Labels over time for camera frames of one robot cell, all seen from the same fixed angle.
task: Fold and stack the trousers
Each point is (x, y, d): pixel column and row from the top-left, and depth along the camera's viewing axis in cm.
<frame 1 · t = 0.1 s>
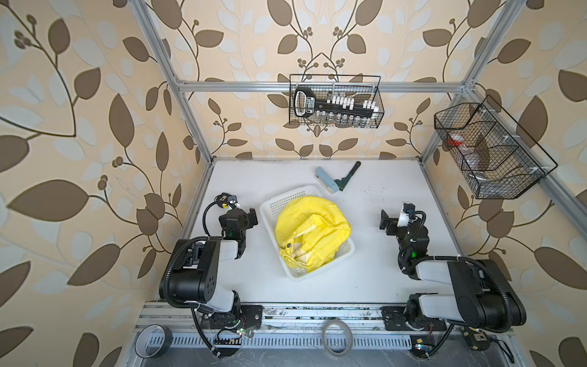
left hand: (235, 209, 94), fingers open
right hand: (396, 212, 89), fingers open
yellow trousers: (310, 229, 85), point 11 cm above the table
white plastic basket: (268, 212, 96), point 6 cm above the table
green pipe wrench: (343, 182, 113), on the table

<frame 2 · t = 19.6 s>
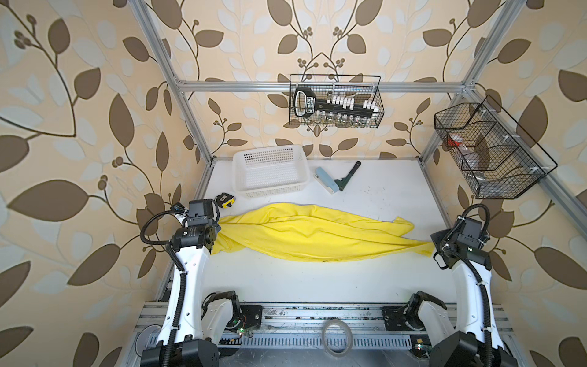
left hand: (196, 228, 75), fingers closed
right hand: (440, 240, 79), fingers closed
yellow trousers: (301, 232, 94), point 3 cm above the table
white plastic basket: (269, 170, 118), on the table
yellow black tape measure: (225, 200, 104), point 2 cm above the table
the other named things where they were.

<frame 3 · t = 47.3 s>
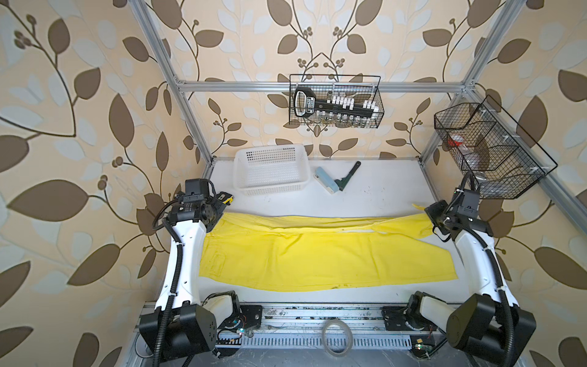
left hand: (213, 208, 77), fingers closed
right hand: (431, 210, 82), fingers closed
yellow trousers: (323, 252, 91), on the table
the other named things where they were.

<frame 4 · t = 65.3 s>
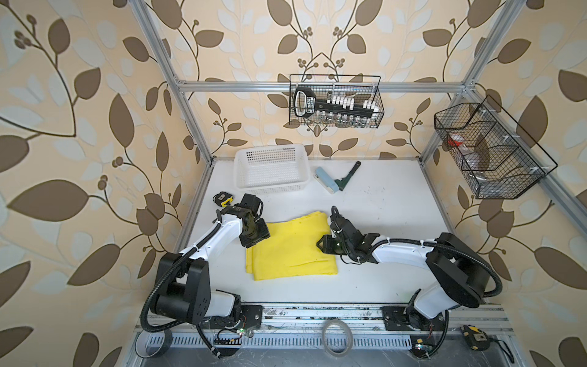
left hand: (261, 235, 86), fingers open
right hand: (319, 244, 88), fingers open
yellow trousers: (291, 249, 92), on the table
the other named things where they were.

